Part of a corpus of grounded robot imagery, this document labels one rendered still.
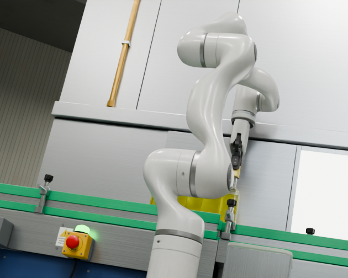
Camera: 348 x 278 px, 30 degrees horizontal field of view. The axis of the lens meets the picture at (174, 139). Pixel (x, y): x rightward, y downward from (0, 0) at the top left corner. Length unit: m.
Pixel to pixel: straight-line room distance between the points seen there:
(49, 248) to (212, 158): 0.69
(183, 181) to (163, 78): 0.97
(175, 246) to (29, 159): 10.46
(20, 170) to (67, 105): 9.36
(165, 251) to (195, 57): 0.57
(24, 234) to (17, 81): 10.32
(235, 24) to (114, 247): 0.76
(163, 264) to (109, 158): 0.95
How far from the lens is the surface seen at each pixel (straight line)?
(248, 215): 2.24
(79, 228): 1.98
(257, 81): 2.14
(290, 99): 2.43
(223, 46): 1.80
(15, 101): 12.22
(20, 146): 11.98
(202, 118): 1.67
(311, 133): 2.35
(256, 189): 2.27
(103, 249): 2.01
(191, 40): 1.83
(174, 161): 1.62
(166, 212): 1.58
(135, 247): 1.98
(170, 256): 1.55
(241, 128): 2.17
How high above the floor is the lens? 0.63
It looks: 20 degrees up
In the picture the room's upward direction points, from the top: 12 degrees clockwise
